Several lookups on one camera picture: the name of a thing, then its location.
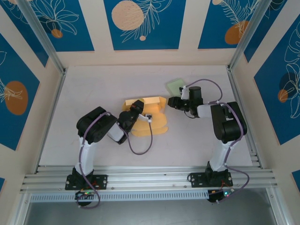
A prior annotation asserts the small electronics board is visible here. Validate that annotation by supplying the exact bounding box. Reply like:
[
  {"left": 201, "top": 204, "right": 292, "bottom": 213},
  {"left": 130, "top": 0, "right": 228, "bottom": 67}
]
[
  {"left": 75, "top": 190, "right": 96, "bottom": 200},
  {"left": 208, "top": 188, "right": 235, "bottom": 203}
]

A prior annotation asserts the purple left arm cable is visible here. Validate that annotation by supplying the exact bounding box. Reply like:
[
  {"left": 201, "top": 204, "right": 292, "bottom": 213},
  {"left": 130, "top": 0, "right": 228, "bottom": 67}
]
[{"left": 76, "top": 112, "right": 155, "bottom": 209}]

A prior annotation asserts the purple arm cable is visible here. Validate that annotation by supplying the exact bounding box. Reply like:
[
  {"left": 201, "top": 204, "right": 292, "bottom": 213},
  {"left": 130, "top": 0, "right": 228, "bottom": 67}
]
[
  {"left": 185, "top": 79, "right": 250, "bottom": 204},
  {"left": 76, "top": 112, "right": 155, "bottom": 209}
]

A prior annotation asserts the aluminium mounting rail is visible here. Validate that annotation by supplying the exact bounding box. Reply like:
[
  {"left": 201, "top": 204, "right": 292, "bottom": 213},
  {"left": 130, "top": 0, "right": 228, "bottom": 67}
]
[{"left": 20, "top": 165, "right": 278, "bottom": 194}]

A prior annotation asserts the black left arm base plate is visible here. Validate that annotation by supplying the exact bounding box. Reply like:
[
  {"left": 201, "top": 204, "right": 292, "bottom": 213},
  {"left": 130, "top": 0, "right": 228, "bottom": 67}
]
[{"left": 65, "top": 173, "right": 109, "bottom": 191}]

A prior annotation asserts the aluminium side rail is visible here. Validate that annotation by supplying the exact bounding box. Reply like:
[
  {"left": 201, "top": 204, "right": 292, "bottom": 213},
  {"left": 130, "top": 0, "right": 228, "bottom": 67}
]
[
  {"left": 226, "top": 65, "right": 264, "bottom": 169},
  {"left": 35, "top": 70, "right": 68, "bottom": 174}
]

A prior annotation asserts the grey slotted cable duct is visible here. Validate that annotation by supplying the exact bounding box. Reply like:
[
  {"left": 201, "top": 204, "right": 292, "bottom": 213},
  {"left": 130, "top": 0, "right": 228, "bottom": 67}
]
[{"left": 30, "top": 189, "right": 209, "bottom": 203}]

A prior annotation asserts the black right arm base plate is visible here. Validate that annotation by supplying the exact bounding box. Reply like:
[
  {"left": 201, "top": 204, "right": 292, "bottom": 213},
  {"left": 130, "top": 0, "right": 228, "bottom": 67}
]
[{"left": 188, "top": 172, "right": 233, "bottom": 188}]

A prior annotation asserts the aluminium frame post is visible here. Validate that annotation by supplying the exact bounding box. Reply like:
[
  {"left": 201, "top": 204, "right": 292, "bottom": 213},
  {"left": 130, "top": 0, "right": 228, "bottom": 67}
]
[
  {"left": 228, "top": 0, "right": 270, "bottom": 72},
  {"left": 16, "top": 0, "right": 68, "bottom": 75}
]

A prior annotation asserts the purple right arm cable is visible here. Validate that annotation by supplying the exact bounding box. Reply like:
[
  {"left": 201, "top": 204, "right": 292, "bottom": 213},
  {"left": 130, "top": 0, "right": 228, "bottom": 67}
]
[{"left": 185, "top": 79, "right": 250, "bottom": 204}]

